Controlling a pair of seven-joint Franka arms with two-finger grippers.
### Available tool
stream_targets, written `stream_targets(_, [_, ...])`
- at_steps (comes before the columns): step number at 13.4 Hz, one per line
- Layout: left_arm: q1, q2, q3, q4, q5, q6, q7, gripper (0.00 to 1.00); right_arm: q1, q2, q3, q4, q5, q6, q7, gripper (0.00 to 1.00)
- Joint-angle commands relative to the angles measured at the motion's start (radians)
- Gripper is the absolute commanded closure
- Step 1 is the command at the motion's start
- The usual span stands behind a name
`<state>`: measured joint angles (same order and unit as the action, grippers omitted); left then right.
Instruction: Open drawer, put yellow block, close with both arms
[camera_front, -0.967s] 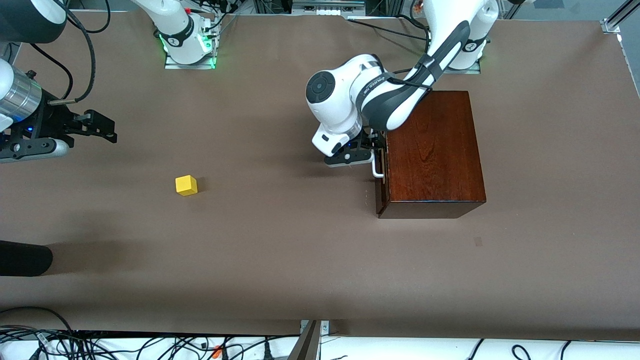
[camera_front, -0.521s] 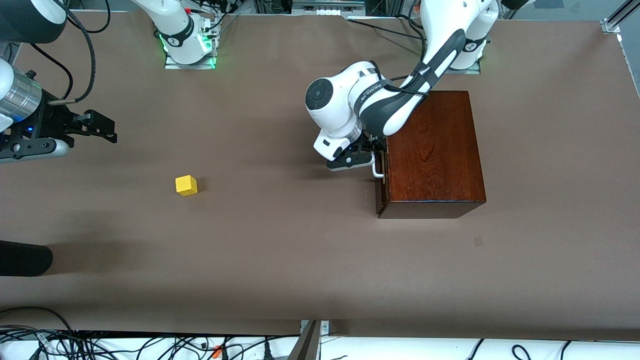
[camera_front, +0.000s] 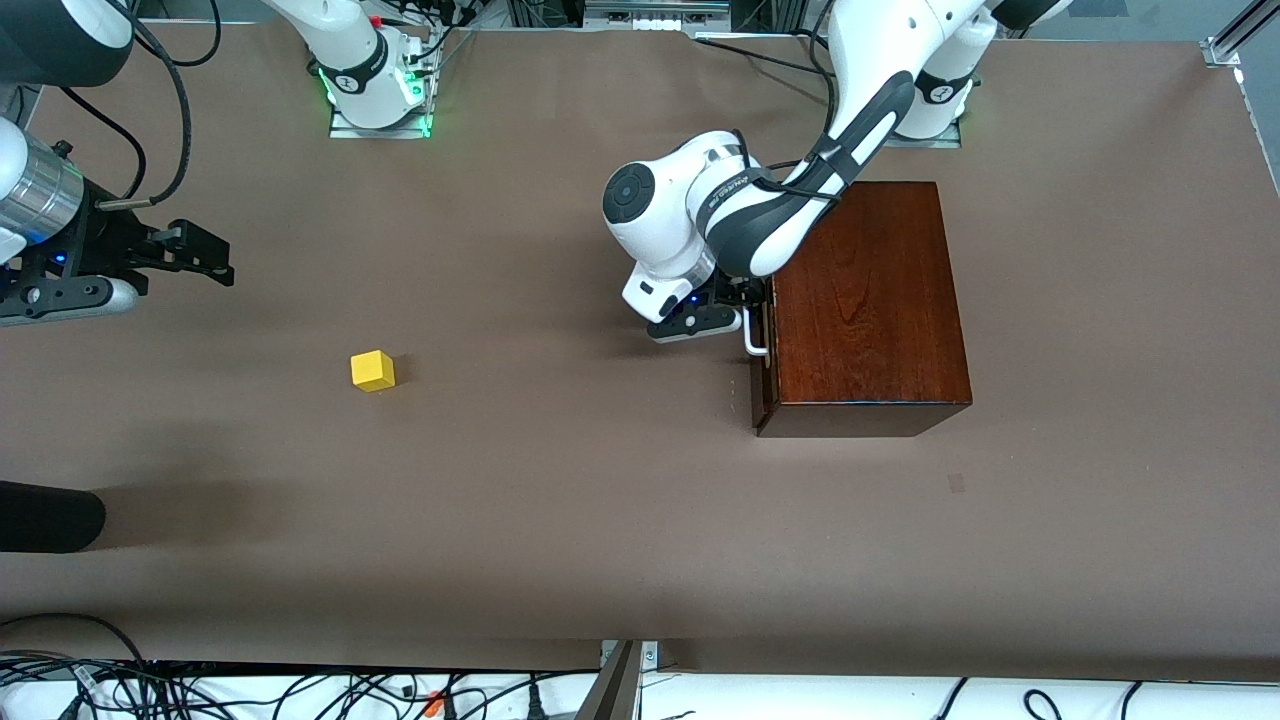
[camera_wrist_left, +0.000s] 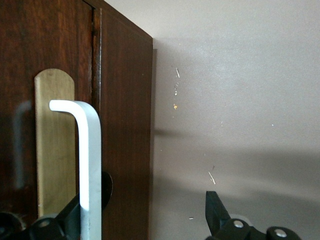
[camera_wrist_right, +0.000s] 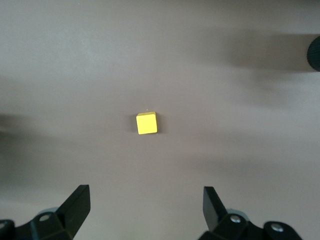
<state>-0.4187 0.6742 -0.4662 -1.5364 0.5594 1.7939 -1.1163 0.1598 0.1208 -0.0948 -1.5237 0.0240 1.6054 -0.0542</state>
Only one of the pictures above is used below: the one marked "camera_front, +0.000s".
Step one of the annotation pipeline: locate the black cable bundle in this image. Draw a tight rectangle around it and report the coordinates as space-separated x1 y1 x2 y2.
0 655 601 720

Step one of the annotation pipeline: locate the long black table cable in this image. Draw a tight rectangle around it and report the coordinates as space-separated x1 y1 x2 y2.
695 38 833 75

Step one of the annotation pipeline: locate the grey metal bar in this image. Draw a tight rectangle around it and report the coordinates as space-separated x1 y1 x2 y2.
574 640 643 720

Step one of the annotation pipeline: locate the aluminium frame profile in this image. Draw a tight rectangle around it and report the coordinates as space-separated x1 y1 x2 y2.
1200 0 1280 69

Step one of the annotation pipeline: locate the dark brown wooden cabinet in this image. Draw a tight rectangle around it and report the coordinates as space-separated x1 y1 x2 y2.
752 180 973 438

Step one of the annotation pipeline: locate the light wooden slatted panel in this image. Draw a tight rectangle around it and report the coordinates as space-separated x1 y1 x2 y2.
752 300 779 403

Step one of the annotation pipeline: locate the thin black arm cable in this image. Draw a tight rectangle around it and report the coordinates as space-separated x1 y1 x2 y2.
58 85 149 199

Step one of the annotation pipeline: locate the yellow block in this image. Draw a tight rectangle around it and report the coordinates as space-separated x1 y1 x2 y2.
350 349 396 393

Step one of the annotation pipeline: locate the black foam cylinder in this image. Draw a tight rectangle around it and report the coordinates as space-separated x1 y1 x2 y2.
0 480 107 554

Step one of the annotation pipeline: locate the black looped cable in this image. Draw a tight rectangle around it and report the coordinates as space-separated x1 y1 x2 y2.
0 612 147 666

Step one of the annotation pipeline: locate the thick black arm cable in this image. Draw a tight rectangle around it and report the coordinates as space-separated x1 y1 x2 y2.
95 0 223 209

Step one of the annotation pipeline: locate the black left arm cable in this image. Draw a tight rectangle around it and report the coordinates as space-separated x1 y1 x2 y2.
735 30 871 206

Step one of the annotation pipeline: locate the silver metal bracket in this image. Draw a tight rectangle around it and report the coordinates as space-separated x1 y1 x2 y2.
600 640 661 671

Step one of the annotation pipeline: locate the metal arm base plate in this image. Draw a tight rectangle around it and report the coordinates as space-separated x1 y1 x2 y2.
329 95 433 140
885 120 963 150

